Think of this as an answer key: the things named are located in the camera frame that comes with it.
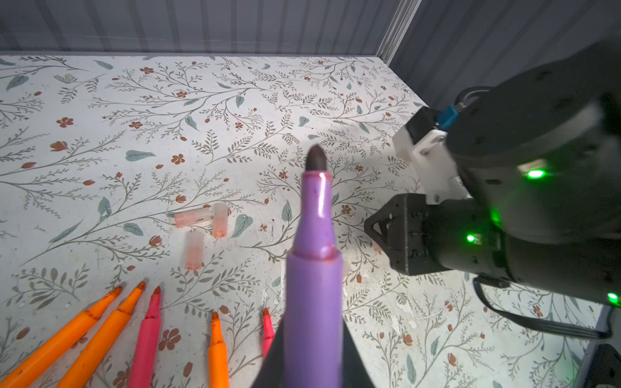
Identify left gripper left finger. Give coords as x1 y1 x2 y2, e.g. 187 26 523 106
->
251 321 285 388

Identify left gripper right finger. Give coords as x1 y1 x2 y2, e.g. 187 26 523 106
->
342 322 375 388

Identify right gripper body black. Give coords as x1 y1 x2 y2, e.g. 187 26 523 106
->
364 193 446 276

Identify pink marker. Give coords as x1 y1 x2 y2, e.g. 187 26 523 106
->
128 286 162 388
262 307 275 359

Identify purple marker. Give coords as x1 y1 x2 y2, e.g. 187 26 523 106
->
282 145 343 387

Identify clear pink pen cap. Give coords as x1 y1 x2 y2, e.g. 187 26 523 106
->
173 208 211 228
212 202 229 239
184 230 205 271

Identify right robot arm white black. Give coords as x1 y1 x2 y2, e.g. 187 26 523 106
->
364 37 620 307

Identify orange marker middle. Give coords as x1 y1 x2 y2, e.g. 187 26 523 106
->
208 312 230 388

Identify orange marker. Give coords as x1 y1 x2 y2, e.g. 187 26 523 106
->
58 281 147 388
208 312 230 388
1 286 123 387

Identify orange marker far left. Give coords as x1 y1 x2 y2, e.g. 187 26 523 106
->
1 286 123 387

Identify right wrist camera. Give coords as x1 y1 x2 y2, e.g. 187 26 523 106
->
392 106 471 205

